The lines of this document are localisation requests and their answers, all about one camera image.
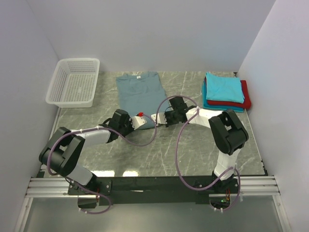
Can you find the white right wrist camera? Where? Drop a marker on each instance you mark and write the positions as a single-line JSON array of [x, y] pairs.
[[159, 119]]

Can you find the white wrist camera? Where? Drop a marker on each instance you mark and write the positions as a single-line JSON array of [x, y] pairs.
[[159, 119], [139, 122]]

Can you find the white perforated plastic basket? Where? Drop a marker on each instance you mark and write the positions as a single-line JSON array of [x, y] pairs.
[[73, 83]]

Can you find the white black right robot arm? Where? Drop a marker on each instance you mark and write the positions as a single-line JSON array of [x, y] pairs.
[[227, 130]]

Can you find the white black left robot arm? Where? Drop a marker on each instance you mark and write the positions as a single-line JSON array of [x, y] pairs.
[[63, 150]]

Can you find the teal folded t-shirt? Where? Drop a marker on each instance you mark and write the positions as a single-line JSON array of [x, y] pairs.
[[216, 107]]

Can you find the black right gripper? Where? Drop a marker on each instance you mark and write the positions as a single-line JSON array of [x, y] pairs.
[[167, 117]]

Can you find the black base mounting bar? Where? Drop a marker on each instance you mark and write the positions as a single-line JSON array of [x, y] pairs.
[[163, 189]]

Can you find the grey-blue t-shirt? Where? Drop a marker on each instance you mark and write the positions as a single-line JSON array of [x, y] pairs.
[[140, 93]]

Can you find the light blue folded t-shirt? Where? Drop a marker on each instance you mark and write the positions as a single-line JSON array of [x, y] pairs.
[[223, 89]]

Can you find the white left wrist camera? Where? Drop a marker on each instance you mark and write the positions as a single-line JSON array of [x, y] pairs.
[[139, 122]]

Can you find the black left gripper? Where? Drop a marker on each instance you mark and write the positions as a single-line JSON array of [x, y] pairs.
[[130, 121]]

